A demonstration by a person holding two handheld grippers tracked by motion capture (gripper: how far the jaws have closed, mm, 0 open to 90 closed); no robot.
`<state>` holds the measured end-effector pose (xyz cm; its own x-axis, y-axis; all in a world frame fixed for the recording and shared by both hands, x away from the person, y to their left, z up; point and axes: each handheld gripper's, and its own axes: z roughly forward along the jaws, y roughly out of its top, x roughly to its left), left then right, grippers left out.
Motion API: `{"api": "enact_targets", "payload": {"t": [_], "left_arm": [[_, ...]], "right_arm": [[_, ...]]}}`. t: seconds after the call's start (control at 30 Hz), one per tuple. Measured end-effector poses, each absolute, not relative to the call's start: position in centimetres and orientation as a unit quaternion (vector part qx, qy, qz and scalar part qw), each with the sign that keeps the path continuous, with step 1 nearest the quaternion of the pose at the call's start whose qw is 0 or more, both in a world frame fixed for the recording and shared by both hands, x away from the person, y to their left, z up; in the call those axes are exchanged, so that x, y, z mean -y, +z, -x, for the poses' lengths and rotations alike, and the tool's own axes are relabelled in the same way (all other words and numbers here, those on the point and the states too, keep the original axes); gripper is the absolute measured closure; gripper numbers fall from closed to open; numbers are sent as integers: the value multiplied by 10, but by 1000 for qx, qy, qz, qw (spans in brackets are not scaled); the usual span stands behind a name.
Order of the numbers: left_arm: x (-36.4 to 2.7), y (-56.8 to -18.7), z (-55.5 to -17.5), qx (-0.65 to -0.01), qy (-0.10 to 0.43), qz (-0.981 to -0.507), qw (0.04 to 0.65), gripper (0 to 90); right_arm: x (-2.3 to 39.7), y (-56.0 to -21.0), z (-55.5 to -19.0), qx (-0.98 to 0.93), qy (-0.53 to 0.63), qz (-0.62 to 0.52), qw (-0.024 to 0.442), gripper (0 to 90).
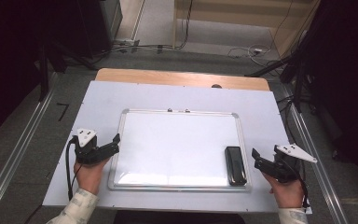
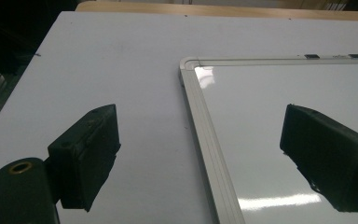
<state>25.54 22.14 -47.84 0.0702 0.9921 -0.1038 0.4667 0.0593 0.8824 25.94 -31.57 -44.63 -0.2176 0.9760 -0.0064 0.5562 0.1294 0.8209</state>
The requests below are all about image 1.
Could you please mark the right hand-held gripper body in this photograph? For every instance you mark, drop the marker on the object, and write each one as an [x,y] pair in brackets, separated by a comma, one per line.
[281,169]

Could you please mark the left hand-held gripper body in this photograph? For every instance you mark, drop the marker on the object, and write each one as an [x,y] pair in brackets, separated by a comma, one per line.
[88,152]

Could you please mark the black whiteboard eraser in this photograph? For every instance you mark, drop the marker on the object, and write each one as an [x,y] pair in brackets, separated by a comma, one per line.
[235,166]

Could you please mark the silver framed whiteboard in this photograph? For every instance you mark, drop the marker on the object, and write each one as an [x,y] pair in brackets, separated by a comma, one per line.
[174,149]

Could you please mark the person's right hand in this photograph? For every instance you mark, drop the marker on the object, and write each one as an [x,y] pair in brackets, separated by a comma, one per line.
[287,193]

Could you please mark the person's left hand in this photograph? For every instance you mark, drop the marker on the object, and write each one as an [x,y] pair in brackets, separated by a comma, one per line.
[90,177]

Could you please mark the dark table grommet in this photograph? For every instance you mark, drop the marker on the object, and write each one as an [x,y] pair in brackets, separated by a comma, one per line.
[216,86]

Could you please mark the white table cover sheet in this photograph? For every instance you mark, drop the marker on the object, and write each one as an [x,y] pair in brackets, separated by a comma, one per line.
[199,98]

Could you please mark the wooden table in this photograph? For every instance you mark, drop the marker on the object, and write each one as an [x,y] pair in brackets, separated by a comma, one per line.
[174,77]

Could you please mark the black tripod stand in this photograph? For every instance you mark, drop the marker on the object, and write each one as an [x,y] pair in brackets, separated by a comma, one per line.
[298,71]

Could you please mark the dark cabinet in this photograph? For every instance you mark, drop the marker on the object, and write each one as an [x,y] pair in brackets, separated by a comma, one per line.
[96,25]

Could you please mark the light wooden shelf unit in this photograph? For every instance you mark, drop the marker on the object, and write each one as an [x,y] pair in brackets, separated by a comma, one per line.
[230,12]

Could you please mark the metal floor rail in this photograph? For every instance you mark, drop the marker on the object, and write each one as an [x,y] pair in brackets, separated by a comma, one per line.
[18,149]
[320,174]

